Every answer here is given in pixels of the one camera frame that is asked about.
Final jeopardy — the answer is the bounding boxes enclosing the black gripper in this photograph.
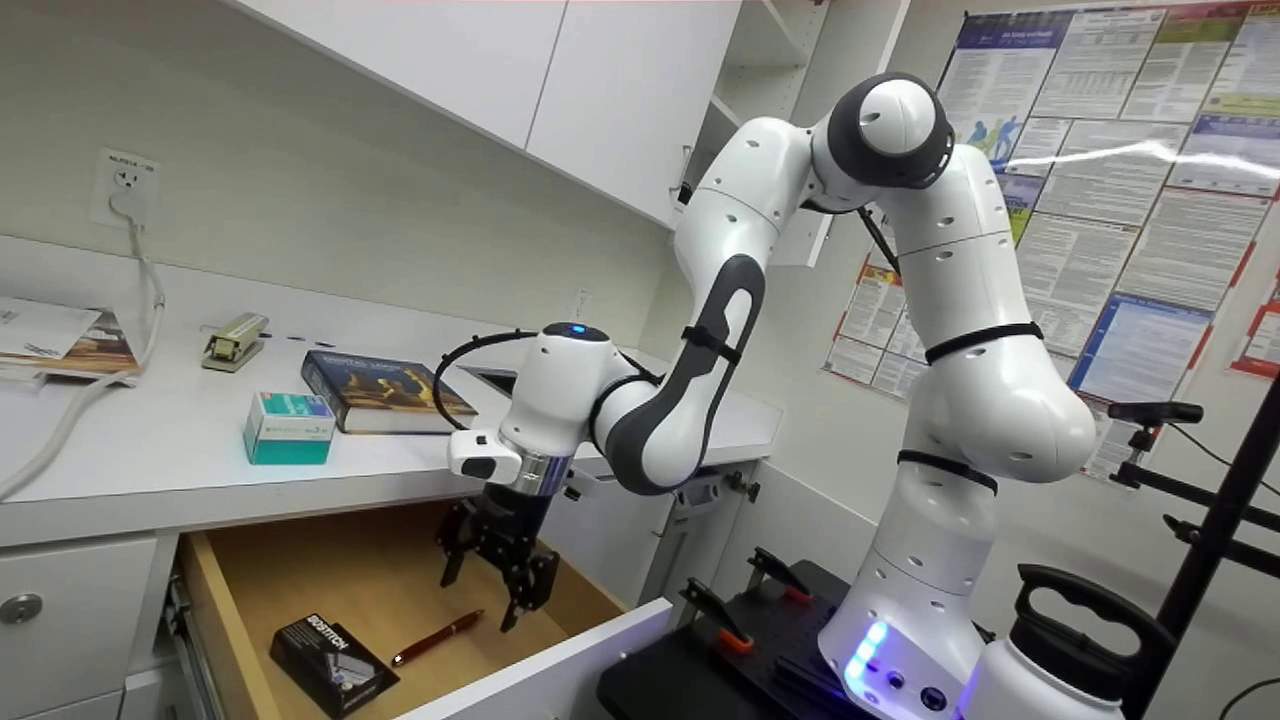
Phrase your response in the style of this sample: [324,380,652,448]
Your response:
[439,484,560,633]

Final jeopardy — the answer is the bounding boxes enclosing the wooden drawer with white front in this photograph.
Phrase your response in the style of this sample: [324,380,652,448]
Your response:
[175,506,677,720]

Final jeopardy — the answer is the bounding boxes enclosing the black staples box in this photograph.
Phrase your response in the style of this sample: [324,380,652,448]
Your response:
[266,612,395,720]

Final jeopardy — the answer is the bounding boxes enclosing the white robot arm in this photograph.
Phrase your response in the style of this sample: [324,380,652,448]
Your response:
[444,73,1095,720]

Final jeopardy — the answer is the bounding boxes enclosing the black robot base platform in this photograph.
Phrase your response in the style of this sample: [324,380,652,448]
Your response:
[596,549,873,720]

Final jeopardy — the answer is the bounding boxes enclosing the teal and white small box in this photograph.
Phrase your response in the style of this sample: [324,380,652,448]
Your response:
[245,393,335,465]

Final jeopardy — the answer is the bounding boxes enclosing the white lower cabinet door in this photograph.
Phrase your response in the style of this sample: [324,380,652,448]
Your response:
[541,476,726,605]

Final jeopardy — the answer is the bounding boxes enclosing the white lower left cabinet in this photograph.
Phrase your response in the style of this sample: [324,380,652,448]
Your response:
[0,537,170,720]

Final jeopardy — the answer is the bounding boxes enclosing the stack of magazines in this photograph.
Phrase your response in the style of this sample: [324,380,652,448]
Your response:
[0,297,138,383]

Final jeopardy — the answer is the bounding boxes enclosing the white upper cabinets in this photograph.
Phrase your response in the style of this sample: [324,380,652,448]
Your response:
[224,0,924,259]

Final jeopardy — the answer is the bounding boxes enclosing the black tripod stand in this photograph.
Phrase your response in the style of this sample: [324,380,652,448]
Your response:
[1113,380,1280,720]

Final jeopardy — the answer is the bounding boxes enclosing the white power cable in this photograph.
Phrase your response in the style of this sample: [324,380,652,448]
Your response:
[0,198,169,510]

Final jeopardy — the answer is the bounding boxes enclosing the white wall outlet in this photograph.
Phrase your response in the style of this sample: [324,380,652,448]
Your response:
[92,148,160,228]

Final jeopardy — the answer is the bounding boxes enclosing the wall poster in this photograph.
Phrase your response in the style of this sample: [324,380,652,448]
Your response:
[818,0,1280,414]

